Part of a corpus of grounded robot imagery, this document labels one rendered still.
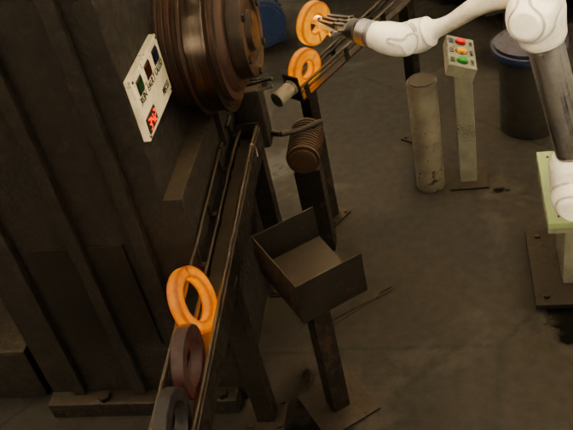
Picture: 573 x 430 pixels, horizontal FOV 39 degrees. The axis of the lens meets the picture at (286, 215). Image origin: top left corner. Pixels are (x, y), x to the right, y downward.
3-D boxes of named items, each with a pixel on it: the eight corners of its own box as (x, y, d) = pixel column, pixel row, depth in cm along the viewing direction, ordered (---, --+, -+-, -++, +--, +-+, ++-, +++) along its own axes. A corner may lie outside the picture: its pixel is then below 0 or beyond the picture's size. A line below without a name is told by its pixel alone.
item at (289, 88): (273, 105, 299) (268, 92, 295) (287, 91, 303) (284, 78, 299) (284, 108, 295) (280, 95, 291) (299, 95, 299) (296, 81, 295)
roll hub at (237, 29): (240, 96, 239) (217, 8, 221) (253, 51, 260) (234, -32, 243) (258, 95, 237) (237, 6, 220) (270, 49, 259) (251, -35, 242)
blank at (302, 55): (303, 95, 308) (309, 96, 306) (281, 77, 295) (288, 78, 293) (320, 59, 309) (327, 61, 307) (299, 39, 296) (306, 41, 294)
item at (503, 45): (495, 147, 360) (493, 61, 333) (490, 108, 384) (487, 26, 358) (571, 141, 353) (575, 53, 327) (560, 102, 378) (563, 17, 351)
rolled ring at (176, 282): (170, 307, 202) (160, 310, 203) (213, 345, 212) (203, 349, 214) (182, 251, 214) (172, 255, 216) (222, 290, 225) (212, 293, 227)
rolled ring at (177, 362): (190, 308, 199) (177, 309, 199) (178, 374, 186) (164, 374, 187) (210, 350, 212) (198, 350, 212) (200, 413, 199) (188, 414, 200)
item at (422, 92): (417, 194, 344) (405, 89, 312) (416, 177, 353) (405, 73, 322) (445, 192, 342) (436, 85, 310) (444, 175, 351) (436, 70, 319)
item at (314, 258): (336, 452, 252) (295, 287, 208) (295, 398, 272) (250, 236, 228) (390, 420, 258) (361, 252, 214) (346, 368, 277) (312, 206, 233)
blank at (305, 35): (291, 14, 276) (298, 16, 274) (319, -9, 283) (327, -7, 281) (300, 52, 286) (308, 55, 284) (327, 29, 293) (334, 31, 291)
